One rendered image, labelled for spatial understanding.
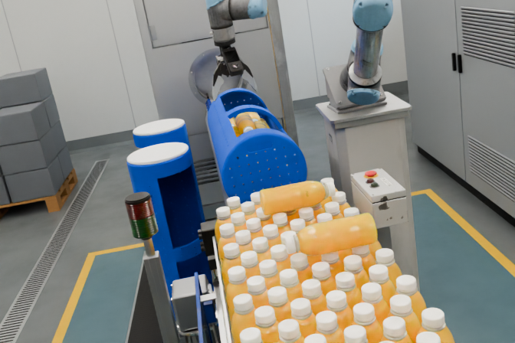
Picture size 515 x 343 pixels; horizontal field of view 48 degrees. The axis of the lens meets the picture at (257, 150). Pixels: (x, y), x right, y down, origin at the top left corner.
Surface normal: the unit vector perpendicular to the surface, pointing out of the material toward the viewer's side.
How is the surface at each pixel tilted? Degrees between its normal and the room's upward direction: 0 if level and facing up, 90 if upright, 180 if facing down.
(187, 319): 90
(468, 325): 0
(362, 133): 90
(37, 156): 90
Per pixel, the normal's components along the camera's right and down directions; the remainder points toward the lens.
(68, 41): 0.09, 0.28
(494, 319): -0.16, -0.94
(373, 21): -0.14, 0.79
